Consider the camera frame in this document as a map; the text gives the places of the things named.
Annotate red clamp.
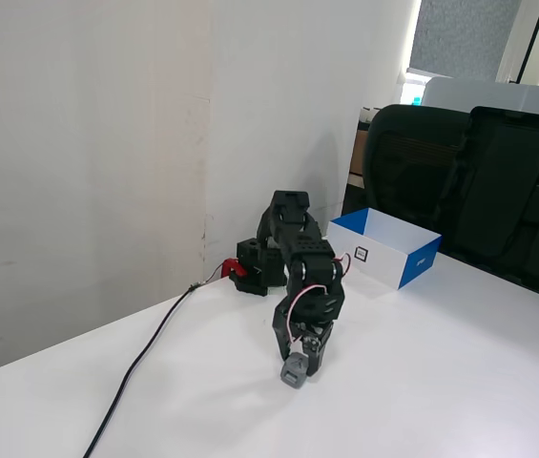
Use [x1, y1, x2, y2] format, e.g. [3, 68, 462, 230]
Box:
[220, 258, 247, 279]

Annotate gray block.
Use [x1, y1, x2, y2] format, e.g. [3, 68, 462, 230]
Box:
[279, 352, 307, 388]

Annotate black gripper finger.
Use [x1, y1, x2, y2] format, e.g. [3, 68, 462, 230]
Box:
[302, 333, 332, 378]
[273, 331, 294, 364]

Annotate white plastic panel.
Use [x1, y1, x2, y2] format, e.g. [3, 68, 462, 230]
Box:
[421, 76, 539, 119]

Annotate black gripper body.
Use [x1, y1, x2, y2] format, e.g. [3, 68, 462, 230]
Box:
[274, 317, 337, 343]

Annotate white servo wire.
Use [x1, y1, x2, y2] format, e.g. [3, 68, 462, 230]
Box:
[285, 283, 330, 345]

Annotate gray window blind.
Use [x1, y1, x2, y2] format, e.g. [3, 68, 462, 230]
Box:
[409, 0, 522, 83]

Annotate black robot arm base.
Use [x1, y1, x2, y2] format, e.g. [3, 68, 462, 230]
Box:
[236, 237, 289, 298]

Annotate black office chair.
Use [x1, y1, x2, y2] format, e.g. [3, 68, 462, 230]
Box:
[363, 103, 470, 249]

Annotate black plastic case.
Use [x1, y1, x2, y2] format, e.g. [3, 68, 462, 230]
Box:
[440, 105, 539, 306]

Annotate dark window frame post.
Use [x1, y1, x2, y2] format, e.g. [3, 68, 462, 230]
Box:
[516, 0, 539, 86]

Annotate brown cardboard box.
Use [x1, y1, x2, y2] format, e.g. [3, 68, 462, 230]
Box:
[348, 107, 380, 190]

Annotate blue and white box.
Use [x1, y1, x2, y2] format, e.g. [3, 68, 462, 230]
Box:
[328, 207, 444, 291]

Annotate black power cable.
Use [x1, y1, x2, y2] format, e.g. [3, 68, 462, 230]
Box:
[82, 266, 226, 458]

